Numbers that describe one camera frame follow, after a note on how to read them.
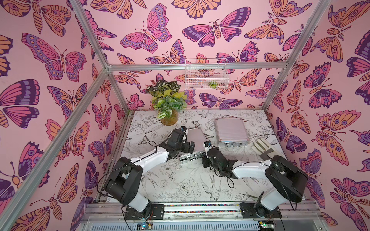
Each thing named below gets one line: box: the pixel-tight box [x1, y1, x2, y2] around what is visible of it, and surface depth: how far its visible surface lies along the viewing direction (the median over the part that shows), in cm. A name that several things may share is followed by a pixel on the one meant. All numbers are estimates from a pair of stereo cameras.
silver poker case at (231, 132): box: [214, 117, 250, 148], surface depth 102 cm
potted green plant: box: [145, 79, 187, 126], surface depth 100 cm
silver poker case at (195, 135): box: [179, 127, 206, 162], surface depth 89 cm
